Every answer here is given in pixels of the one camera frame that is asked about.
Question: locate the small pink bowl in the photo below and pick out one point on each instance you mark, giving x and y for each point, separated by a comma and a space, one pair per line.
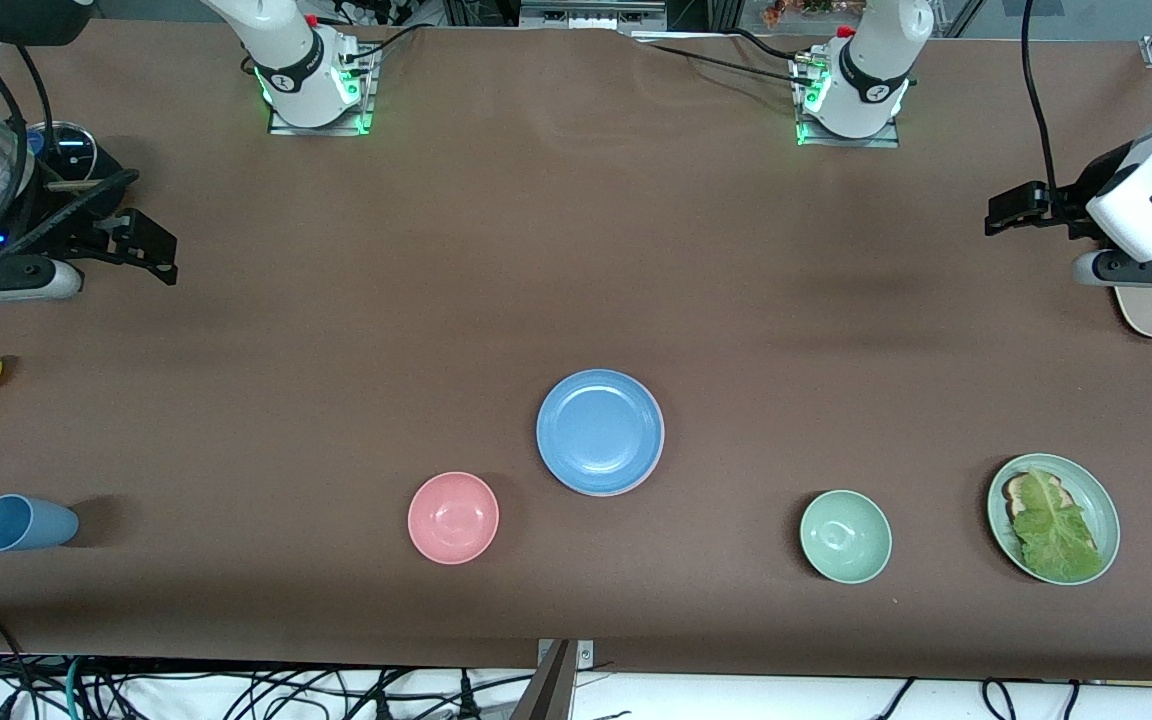
453, 518

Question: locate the blue cup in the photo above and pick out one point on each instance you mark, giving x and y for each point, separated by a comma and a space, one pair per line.
26, 524

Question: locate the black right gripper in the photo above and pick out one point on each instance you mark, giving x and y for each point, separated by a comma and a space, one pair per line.
64, 222

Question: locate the orange flower decoration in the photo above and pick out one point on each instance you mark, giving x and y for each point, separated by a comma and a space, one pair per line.
786, 10

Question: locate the small green bowl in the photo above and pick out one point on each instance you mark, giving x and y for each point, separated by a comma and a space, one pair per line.
846, 536

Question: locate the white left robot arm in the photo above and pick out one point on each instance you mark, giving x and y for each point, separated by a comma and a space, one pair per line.
871, 70

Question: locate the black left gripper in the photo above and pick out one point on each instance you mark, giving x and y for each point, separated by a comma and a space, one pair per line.
1063, 207

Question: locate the green plate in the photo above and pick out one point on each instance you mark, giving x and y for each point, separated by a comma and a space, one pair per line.
1098, 497

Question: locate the aluminium frame bar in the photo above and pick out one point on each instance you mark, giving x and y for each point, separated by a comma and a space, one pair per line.
586, 15

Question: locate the toasted bread slice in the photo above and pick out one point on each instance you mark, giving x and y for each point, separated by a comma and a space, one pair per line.
1016, 490

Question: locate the grey table edge bracket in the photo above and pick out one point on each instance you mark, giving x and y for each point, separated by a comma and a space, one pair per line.
556, 690

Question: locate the glass lid blue knob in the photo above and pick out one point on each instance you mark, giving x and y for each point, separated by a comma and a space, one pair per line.
76, 150

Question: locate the green lettuce leaf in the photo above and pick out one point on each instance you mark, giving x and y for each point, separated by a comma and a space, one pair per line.
1056, 535

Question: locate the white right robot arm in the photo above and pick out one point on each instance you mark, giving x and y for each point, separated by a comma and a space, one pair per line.
291, 60

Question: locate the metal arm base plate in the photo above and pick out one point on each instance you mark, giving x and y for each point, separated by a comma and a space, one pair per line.
881, 141
286, 127

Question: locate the blue plate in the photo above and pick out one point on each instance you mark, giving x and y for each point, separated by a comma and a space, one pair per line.
600, 432

